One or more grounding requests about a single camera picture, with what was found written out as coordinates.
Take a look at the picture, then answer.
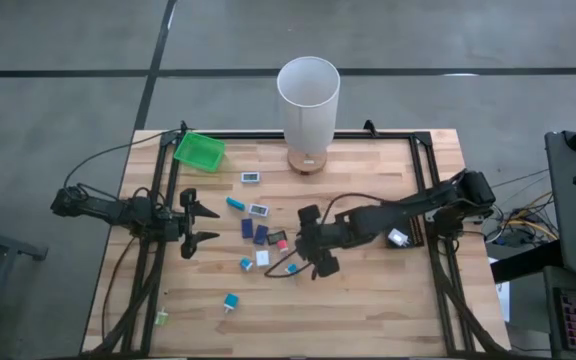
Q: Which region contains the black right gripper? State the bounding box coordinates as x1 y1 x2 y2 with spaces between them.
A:
295 203 354 279

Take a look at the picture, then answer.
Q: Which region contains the white shade table lamp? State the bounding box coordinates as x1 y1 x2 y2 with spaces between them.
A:
276 55 342 176

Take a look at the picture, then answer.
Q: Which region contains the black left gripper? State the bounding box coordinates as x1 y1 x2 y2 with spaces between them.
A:
153 188 221 260

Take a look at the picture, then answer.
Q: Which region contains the large blue white wall charger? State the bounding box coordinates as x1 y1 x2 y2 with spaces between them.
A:
222 292 241 315

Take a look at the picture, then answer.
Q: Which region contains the black computer desk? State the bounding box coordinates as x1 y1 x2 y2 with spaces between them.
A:
487 112 576 360

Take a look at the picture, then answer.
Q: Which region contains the white paper sheet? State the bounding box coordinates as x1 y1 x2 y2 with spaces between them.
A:
487 257 512 324

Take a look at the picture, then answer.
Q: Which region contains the green plastic basket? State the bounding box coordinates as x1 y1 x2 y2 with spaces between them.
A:
173 131 227 174

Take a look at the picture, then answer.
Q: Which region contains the yellow cable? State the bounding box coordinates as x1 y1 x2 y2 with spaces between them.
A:
505 192 560 242

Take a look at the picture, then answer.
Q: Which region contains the black right camera cable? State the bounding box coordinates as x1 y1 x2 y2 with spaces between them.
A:
264 192 387 280

